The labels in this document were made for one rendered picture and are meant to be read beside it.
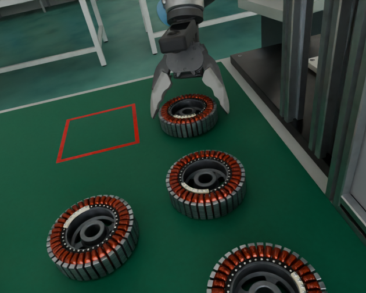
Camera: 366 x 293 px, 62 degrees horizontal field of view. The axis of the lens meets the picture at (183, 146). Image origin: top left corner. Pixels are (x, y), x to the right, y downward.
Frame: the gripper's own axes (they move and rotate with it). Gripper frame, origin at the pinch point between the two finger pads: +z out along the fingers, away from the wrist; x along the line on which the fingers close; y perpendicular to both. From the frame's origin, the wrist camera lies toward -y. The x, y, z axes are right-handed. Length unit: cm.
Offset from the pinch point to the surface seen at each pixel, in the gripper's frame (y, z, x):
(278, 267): -27.2, 16.0, -13.6
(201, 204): -20.5, 11.4, -5.0
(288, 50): -10.2, -8.7, -17.4
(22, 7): 500, -250, 425
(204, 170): -14.3, 8.1, -4.6
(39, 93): 188, -33, 173
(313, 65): 10.9, -9.2, -24.9
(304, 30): -11.7, -10.9, -19.4
